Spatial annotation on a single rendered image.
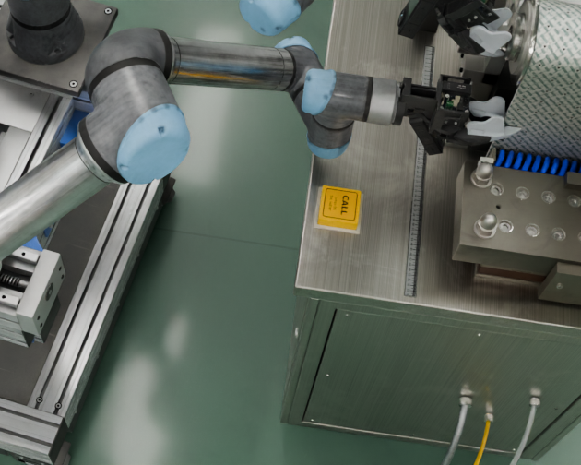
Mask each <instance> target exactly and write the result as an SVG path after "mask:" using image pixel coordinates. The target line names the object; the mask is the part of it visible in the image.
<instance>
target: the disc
mask: <svg viewBox="0 0 581 465"><path fill-rule="evenodd" d="M529 1H531V3H532V7H533V19H532V28H531V34H530V39H529V44H528V50H527V54H526V57H525V60H524V63H523V65H522V67H521V69H520V71H519V72H518V73H517V74H516V75H513V74H511V72H510V79H511V82H512V84H513V85H515V86H517V85H518V84H519V83H520V82H521V81H522V79H523V78H524V76H525V74H526V72H527V70H528V65H529V62H530V58H531V55H532V52H533V48H534V44H535V40H536V34H537V28H538V21H539V9H540V4H539V0H529Z"/></svg>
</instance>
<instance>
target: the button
mask: <svg viewBox="0 0 581 465"><path fill-rule="evenodd" d="M361 194H362V192H361V191H359V190H352V189H346V188H340V187H334V186H327V185H323V188H322V193H321V200H320V207H319V214H318V222H317V223H318V224H319V225H325V226H331V227H338V228H343V229H350V230H356V229H357V226H358V220H359V212H360V203H361Z"/></svg>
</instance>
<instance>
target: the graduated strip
mask: <svg viewBox="0 0 581 465"><path fill-rule="evenodd" d="M434 57H435V46H429V45H424V55H423V66H422V77H421V84H422V85H423V86H430V87H432V86H433V69H434ZM426 164H427V151H426V149H425V148H424V146H423V145H422V144H421V141H420V140H419V138H418V136H417V143H416V154H415V165H414V176H413V187H412V199H411V210H410V221H409V242H408V253H407V265H406V276H405V287H404V296H408V297H414V298H416V296H417V284H418V272H419V260H420V248H421V225H422V213H423V200H424V188H425V176H426Z"/></svg>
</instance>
